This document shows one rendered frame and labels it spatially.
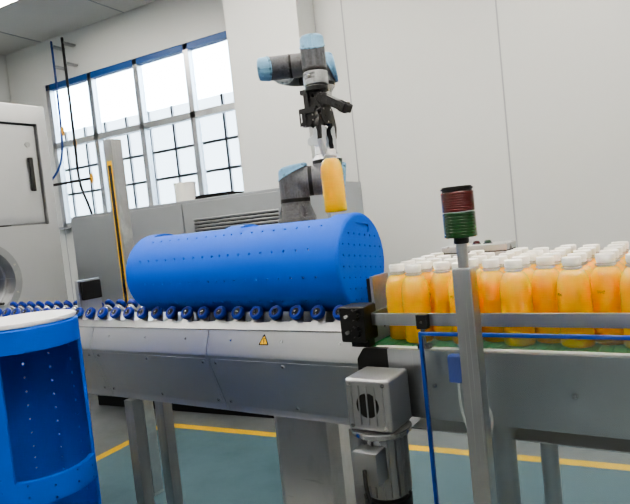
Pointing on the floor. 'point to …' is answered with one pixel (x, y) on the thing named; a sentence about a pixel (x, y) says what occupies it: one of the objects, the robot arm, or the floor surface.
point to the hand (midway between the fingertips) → (329, 152)
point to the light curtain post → (125, 276)
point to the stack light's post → (474, 385)
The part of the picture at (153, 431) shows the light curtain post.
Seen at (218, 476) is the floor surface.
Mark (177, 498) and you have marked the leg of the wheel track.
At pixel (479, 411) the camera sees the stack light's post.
